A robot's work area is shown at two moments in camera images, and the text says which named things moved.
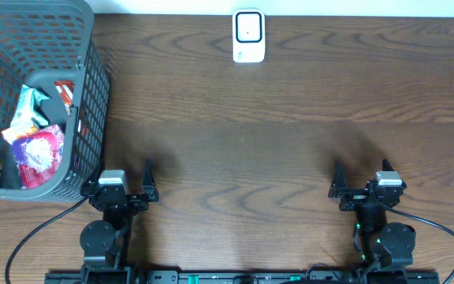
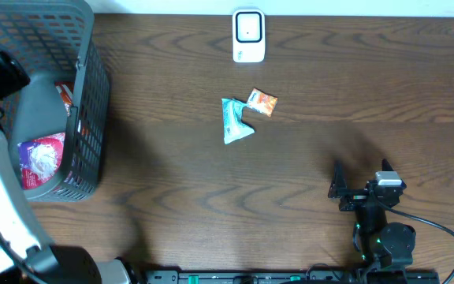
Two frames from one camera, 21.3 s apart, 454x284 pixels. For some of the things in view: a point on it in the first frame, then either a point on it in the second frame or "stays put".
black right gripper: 355,197 stays put
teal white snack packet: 26,113 to 235,128
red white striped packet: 65,89 stays put
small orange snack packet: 14,132 to 262,102
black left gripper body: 133,197 to 5,70
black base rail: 243,277 stays put
